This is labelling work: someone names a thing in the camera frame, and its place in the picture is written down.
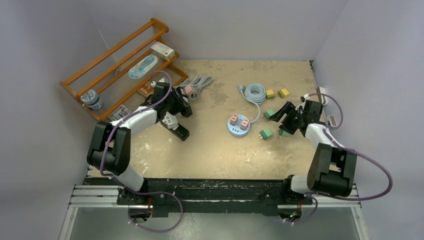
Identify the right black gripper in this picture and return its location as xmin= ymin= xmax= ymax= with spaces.
xmin=268 ymin=101 xmax=305 ymax=135

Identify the white power strip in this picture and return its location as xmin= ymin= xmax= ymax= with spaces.
xmin=162 ymin=112 xmax=179 ymax=130

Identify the yellow plug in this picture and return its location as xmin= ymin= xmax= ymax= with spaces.
xmin=277 ymin=88 xmax=290 ymax=99
xmin=265 ymin=89 xmax=275 ymax=100

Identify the black power strip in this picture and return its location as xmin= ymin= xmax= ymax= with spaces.
xmin=175 ymin=89 xmax=193 ymax=118
xmin=160 ymin=121 xmax=190 ymax=141

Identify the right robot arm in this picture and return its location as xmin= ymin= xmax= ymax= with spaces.
xmin=265 ymin=100 xmax=357 ymax=204

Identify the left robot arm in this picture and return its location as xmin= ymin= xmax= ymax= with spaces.
xmin=87 ymin=82 xmax=193 ymax=205

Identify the pink plug on right strip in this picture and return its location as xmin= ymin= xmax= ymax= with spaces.
xmin=183 ymin=84 xmax=195 ymax=97

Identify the pink plug on hub right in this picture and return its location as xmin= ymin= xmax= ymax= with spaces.
xmin=240 ymin=118 xmax=250 ymax=131

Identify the pink plug on hub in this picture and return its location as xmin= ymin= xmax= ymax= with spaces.
xmin=240 ymin=118 xmax=250 ymax=131
xmin=229 ymin=114 xmax=239 ymax=126

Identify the pink plug on hub left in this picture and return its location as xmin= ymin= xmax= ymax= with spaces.
xmin=229 ymin=114 xmax=239 ymax=126

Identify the orange snack packet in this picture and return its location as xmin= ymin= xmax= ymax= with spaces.
xmin=137 ymin=82 xmax=154 ymax=98

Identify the blue oval package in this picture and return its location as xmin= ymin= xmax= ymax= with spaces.
xmin=128 ymin=55 xmax=158 ymax=80

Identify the white red box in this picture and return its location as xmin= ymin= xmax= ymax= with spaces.
xmin=150 ymin=41 xmax=176 ymax=61

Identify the orange wooden rack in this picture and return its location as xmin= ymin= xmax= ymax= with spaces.
xmin=60 ymin=18 xmax=188 ymax=122

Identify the round blue power hub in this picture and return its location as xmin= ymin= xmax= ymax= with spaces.
xmin=227 ymin=114 xmax=251 ymax=138

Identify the colour marker pack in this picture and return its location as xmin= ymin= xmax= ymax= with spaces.
xmin=108 ymin=104 xmax=132 ymax=122

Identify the blue white ceramic jar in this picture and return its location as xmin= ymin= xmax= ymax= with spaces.
xmin=80 ymin=89 xmax=104 ymax=111

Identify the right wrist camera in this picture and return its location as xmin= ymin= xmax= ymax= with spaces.
xmin=300 ymin=94 xmax=311 ymax=104

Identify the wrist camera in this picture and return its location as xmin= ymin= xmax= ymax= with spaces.
xmin=300 ymin=94 xmax=311 ymax=104
xmin=150 ymin=77 xmax=169 ymax=88

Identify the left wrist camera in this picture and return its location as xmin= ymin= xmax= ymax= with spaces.
xmin=150 ymin=77 xmax=169 ymax=88

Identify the grey cable left bundle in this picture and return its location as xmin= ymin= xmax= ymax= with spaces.
xmin=175 ymin=74 xmax=213 ymax=100

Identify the white wall clip upper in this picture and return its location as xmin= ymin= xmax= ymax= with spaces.
xmin=316 ymin=86 xmax=329 ymax=106

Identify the white wall clip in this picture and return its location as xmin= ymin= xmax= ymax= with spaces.
xmin=326 ymin=115 xmax=338 ymax=128
xmin=316 ymin=86 xmax=329 ymax=106

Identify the coiled light blue cable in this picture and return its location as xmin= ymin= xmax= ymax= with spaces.
xmin=237 ymin=83 xmax=267 ymax=124

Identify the white wall clip lower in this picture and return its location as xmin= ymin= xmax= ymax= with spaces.
xmin=326 ymin=115 xmax=338 ymax=128

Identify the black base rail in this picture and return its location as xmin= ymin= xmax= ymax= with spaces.
xmin=116 ymin=178 xmax=313 ymax=218

